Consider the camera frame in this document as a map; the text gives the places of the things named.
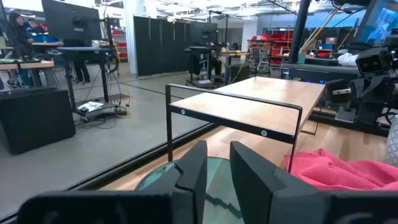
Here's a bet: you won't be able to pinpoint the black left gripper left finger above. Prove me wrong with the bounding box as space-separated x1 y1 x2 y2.
17 140 208 224

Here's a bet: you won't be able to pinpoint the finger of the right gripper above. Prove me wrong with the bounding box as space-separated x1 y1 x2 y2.
350 73 396 103

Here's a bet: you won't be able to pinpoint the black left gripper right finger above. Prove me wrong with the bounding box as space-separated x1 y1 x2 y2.
229 141 398 224

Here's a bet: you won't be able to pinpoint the teal transparent glass cup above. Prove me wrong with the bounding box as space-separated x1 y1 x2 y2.
135 156 245 224

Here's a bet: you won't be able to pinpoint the grey flat platform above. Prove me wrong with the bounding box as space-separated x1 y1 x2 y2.
281 63 360 83

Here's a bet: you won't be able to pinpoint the white bag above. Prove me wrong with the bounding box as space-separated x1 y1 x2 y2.
337 52 359 67

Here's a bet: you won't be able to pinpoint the blue display screen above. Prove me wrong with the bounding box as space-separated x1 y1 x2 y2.
354 0 398 44

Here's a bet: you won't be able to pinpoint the pink cloth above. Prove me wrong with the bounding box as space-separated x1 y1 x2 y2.
283 148 398 191

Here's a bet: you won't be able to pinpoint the black vertical pole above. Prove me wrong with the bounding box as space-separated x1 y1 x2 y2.
287 0 312 65

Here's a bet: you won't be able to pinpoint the shelving with red bins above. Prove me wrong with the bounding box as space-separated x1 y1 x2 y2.
247 32 295 65

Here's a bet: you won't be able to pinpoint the black workstation stand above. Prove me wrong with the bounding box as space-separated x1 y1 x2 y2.
185 45 224 88

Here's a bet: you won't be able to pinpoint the person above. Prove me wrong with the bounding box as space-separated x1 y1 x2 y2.
5 12 35 60
27 18 46 34
73 58 91 85

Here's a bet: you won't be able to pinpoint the black rolling monitor stand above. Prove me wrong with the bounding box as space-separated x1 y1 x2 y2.
57 46 131 121

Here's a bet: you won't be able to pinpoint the black floor cabinet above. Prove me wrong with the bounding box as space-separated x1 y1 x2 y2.
0 86 77 156

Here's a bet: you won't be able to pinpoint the black monitor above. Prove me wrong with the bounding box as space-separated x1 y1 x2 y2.
41 0 103 47

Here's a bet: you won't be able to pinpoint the wooden desk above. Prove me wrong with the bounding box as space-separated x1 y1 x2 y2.
0 59 57 88

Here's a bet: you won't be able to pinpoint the blue storage bin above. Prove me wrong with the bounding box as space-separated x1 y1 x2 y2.
30 33 60 44

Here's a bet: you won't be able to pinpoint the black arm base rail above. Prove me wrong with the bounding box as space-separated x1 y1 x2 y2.
309 112 389 138

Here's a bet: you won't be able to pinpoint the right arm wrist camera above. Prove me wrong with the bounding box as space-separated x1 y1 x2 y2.
355 46 388 75

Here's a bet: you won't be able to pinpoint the black table edge rail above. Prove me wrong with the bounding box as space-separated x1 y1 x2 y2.
0 123 218 224

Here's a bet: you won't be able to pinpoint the wooden shelf with black frame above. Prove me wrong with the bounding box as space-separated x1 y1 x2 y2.
164 76 326 174

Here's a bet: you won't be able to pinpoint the black floor cables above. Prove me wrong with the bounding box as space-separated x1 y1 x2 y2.
73 105 133 130

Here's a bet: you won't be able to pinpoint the black partition wall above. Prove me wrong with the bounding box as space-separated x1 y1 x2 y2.
133 15 218 77

